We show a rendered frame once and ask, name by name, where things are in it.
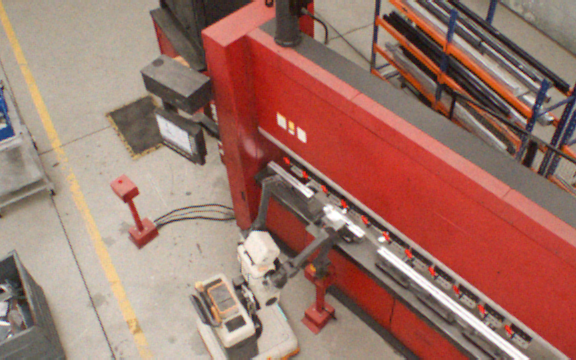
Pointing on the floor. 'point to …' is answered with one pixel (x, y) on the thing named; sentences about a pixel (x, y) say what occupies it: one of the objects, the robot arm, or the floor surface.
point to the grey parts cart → (8, 162)
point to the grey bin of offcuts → (9, 314)
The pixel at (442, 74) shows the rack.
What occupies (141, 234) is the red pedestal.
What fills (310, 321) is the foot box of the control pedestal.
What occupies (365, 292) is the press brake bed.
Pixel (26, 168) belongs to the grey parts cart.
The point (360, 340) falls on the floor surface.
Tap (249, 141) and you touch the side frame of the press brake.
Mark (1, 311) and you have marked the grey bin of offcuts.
